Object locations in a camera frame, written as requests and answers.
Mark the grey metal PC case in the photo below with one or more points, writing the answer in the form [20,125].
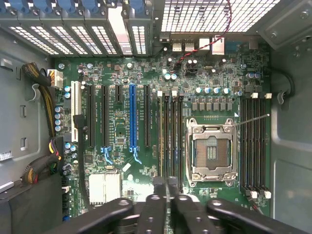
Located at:
[290,146]

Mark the silver CPU socket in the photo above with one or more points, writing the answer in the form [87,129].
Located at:
[212,148]

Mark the black RAM slot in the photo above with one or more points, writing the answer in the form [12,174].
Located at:
[173,136]
[180,136]
[244,146]
[166,136]
[250,146]
[160,136]
[257,146]
[263,146]

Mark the white expansion slot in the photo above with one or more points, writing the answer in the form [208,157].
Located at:
[76,109]

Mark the perforated metal slot cover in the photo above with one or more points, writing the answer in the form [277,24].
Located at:
[70,40]
[139,39]
[87,40]
[105,40]
[52,40]
[31,39]

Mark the white power connector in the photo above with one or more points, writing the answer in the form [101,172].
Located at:
[56,78]

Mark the short black expansion slot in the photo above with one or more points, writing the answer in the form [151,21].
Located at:
[118,93]

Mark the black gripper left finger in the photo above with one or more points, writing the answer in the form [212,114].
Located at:
[151,214]

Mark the green motherboard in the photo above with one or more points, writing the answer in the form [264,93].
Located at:
[122,73]

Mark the white printed sticker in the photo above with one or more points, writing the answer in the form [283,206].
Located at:
[5,155]

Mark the solid silver slot cover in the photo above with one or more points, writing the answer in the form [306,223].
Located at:
[118,26]

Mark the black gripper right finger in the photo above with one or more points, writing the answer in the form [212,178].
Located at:
[185,214]

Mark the long black expansion slot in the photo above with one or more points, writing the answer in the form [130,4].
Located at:
[105,117]
[147,117]
[91,117]

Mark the silver USB port block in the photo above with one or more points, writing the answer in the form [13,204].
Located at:
[176,45]
[189,45]

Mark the blue expansion slot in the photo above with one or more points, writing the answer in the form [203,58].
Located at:
[133,117]

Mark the black power connector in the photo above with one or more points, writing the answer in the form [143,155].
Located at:
[57,151]

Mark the black power supply box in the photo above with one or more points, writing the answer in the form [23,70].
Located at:
[29,209]

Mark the thin metal locking lever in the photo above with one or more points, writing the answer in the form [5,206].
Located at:
[253,120]

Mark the silver chipset heatsink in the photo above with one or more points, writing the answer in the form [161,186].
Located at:
[104,187]

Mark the silver network port block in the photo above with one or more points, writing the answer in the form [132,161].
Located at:
[218,45]
[204,43]

